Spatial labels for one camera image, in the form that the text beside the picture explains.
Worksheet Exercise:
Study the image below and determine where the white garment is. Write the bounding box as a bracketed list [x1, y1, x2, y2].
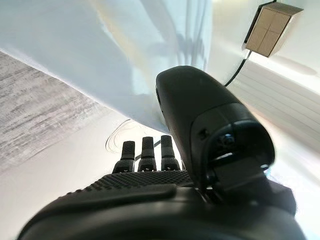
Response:
[0, 0, 214, 135]

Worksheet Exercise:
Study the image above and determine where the grey striped rug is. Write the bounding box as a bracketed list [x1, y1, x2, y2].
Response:
[0, 50, 131, 174]

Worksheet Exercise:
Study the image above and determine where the brown wooden nightstand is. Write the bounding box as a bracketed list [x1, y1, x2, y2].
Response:
[241, 1, 305, 59]

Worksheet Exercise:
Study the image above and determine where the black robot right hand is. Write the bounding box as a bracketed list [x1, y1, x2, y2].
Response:
[17, 65, 307, 240]

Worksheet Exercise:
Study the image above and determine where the small oval floor mat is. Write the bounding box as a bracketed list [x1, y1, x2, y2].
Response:
[104, 118, 161, 156]

